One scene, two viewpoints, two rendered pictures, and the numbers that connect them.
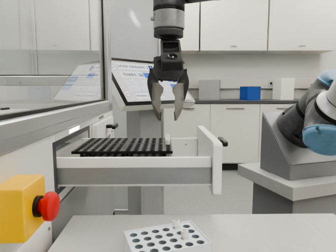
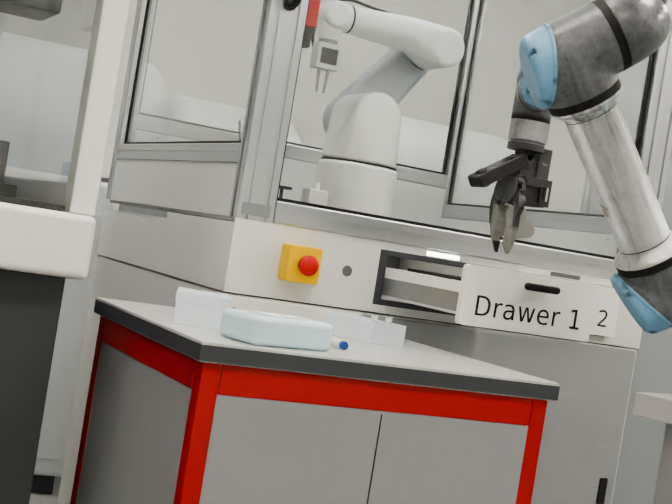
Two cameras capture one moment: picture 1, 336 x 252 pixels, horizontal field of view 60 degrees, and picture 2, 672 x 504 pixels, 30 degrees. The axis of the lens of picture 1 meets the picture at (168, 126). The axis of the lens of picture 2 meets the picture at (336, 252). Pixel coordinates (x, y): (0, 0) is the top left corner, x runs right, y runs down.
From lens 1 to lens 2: 213 cm
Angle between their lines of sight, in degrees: 65
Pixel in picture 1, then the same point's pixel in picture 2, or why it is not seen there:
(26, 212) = (290, 260)
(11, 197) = (287, 248)
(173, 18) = (515, 129)
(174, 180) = (442, 303)
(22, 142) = (328, 228)
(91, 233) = not seen: hidden behind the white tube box
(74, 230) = not seen: hidden behind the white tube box
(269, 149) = not seen: outside the picture
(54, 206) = (306, 263)
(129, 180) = (417, 298)
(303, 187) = (654, 398)
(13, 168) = (313, 242)
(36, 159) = (348, 251)
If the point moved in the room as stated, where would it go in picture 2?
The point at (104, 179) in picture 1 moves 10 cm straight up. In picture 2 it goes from (405, 294) to (413, 243)
